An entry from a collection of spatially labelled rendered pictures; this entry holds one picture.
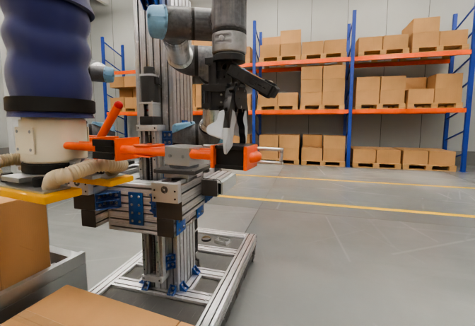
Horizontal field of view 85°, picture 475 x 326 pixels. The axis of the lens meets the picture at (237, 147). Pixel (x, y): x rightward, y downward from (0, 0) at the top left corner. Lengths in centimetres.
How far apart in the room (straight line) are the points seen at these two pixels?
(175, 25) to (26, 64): 42
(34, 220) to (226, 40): 119
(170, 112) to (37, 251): 90
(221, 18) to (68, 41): 48
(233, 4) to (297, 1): 933
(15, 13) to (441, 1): 1009
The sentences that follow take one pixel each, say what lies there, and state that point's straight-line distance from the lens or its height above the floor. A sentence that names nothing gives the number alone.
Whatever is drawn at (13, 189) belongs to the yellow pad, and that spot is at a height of 109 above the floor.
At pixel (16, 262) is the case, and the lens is 150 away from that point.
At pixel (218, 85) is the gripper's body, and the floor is 135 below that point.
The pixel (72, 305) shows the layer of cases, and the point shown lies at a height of 54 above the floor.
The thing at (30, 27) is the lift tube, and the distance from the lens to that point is 92.
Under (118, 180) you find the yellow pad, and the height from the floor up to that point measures 108.
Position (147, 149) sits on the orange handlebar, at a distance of 67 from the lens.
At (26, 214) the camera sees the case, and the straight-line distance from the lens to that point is 146.
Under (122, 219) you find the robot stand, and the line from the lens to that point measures 159.
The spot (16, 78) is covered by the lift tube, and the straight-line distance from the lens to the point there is 91.
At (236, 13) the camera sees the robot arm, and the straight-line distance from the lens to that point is 59.
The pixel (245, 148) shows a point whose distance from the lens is 52.
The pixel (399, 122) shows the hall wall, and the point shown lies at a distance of 949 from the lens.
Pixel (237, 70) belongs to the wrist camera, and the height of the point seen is 138.
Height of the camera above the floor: 127
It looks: 6 degrees down
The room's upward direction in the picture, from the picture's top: straight up
